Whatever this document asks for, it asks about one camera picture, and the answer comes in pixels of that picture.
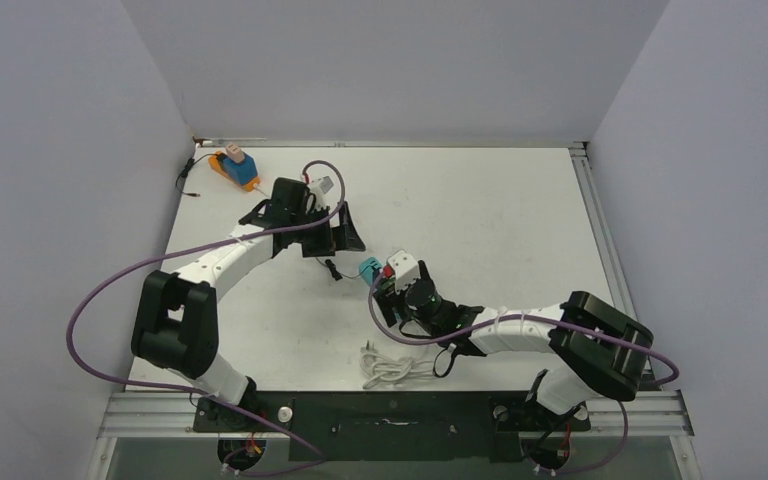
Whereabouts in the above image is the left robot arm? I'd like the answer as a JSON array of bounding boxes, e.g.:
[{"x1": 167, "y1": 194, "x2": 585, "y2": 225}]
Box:
[{"x1": 131, "y1": 176, "x2": 366, "y2": 430}]

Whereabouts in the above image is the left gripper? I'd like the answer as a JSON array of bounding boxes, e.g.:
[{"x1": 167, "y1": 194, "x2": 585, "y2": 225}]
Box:
[{"x1": 289, "y1": 202, "x2": 363, "y2": 258}]

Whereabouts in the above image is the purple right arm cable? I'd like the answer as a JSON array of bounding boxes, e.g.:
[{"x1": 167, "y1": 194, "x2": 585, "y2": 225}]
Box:
[{"x1": 367, "y1": 274, "x2": 681, "y2": 477}]

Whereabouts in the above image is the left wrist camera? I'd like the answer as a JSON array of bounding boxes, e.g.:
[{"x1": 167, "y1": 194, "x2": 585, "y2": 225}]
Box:
[{"x1": 305, "y1": 176, "x2": 334, "y2": 211}]

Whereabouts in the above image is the teal power strip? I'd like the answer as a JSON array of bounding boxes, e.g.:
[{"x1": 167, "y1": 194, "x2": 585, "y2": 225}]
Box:
[{"x1": 358, "y1": 257, "x2": 383, "y2": 285}]

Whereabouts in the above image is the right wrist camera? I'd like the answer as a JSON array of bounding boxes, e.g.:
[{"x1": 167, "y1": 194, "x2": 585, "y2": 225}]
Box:
[{"x1": 384, "y1": 250, "x2": 421, "y2": 293}]

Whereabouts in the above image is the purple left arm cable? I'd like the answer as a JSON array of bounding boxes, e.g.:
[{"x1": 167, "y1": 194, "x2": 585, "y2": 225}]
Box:
[{"x1": 65, "y1": 160, "x2": 348, "y2": 478}]

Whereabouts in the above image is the white power strip cord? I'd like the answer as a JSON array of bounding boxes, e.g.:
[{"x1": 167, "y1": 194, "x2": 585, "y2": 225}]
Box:
[{"x1": 359, "y1": 339, "x2": 438, "y2": 391}]

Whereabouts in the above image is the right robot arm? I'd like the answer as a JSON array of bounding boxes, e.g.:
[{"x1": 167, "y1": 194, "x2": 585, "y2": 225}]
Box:
[{"x1": 367, "y1": 253, "x2": 654, "y2": 428}]

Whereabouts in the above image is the aluminium rail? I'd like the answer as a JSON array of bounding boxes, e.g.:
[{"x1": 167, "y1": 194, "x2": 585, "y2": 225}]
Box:
[
  {"x1": 569, "y1": 142, "x2": 657, "y2": 389},
  {"x1": 97, "y1": 392, "x2": 293, "y2": 440}
]

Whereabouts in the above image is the blue plug adapter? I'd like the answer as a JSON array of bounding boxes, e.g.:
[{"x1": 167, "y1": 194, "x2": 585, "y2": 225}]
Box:
[{"x1": 220, "y1": 154, "x2": 259, "y2": 189}]

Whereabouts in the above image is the aluminium right rail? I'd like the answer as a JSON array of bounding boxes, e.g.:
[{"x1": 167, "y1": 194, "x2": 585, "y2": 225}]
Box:
[{"x1": 569, "y1": 142, "x2": 657, "y2": 389}]

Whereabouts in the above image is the aluminium front rail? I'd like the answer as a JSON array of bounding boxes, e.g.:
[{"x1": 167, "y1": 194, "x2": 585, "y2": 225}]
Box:
[{"x1": 97, "y1": 392, "x2": 293, "y2": 440}]

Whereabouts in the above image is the white charger plug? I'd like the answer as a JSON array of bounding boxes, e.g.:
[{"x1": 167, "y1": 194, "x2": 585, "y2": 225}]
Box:
[{"x1": 225, "y1": 143, "x2": 246, "y2": 164}]

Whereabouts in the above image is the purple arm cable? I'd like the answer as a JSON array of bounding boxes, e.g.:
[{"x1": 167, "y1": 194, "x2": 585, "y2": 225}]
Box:
[
  {"x1": 367, "y1": 274, "x2": 681, "y2": 477},
  {"x1": 65, "y1": 160, "x2": 348, "y2": 478}
]

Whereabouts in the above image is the black cable at corner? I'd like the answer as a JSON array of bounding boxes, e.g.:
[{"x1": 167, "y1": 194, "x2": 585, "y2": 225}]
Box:
[{"x1": 175, "y1": 153, "x2": 216, "y2": 198}]

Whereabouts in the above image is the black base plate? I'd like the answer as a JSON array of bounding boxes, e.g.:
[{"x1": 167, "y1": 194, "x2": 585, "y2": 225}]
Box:
[{"x1": 193, "y1": 390, "x2": 591, "y2": 463}]

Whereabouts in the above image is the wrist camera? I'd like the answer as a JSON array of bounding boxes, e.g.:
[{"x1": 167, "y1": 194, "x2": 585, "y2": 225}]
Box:
[
  {"x1": 384, "y1": 250, "x2": 421, "y2": 293},
  {"x1": 305, "y1": 176, "x2": 334, "y2": 211}
]

